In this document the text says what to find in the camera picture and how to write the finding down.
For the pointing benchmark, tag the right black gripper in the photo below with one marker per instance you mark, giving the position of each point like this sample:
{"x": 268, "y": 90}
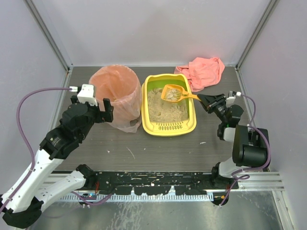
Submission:
{"x": 216, "y": 103}

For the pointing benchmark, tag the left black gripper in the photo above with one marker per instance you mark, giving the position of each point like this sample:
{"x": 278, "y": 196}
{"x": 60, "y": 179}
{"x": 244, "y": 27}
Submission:
{"x": 100, "y": 112}

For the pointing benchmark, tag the bin with pink bag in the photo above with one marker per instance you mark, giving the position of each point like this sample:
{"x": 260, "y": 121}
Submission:
{"x": 122, "y": 87}

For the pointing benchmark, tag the orange litter scoop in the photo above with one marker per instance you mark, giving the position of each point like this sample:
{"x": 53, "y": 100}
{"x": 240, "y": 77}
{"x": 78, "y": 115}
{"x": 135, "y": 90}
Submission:
{"x": 176, "y": 93}

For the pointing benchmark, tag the yellow green litter box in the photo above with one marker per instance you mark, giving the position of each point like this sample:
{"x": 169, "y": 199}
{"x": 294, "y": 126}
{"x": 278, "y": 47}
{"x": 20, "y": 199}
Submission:
{"x": 167, "y": 129}

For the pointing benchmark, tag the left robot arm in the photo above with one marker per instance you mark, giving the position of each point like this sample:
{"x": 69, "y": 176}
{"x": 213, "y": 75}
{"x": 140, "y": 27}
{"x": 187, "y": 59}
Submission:
{"x": 24, "y": 203}

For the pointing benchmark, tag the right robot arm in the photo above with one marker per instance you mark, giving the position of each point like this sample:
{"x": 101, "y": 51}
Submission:
{"x": 251, "y": 149}

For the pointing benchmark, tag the cat litter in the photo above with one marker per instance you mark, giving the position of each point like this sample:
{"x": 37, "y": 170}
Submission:
{"x": 161, "y": 111}

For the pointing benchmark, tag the pink cloth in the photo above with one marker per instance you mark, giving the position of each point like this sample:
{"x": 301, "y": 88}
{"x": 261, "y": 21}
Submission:
{"x": 202, "y": 72}

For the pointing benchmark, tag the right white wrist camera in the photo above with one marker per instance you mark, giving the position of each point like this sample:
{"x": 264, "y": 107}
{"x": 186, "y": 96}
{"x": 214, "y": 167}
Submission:
{"x": 233, "y": 94}

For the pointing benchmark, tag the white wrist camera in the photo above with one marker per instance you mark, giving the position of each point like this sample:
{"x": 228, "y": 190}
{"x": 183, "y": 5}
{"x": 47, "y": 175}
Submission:
{"x": 85, "y": 94}
{"x": 233, "y": 94}

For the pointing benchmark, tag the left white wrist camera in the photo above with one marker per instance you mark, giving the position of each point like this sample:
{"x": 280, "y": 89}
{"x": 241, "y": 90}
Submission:
{"x": 85, "y": 94}

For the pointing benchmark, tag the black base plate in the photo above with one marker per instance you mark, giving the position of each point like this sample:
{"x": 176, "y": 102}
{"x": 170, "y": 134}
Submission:
{"x": 156, "y": 183}

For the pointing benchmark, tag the slotted cable duct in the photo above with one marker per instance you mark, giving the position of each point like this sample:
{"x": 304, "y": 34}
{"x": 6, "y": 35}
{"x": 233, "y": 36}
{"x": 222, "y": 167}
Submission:
{"x": 171, "y": 197}

